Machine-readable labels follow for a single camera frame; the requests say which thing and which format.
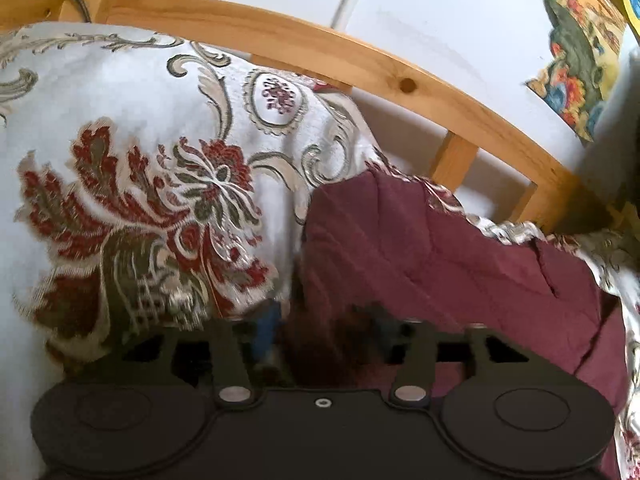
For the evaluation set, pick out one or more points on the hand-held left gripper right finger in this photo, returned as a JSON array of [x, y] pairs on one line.
[[386, 332]]

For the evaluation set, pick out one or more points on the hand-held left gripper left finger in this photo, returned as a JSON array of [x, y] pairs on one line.
[[266, 331]]

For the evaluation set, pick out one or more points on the maroon sweater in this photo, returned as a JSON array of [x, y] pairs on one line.
[[450, 270]]

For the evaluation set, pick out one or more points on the floral patterned bedspread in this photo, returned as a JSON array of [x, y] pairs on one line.
[[150, 185]]

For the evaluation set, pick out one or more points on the wooden headboard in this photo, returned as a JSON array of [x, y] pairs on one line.
[[350, 55]]

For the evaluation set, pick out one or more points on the colourful printed wall cloth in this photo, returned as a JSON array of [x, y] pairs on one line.
[[582, 45]]

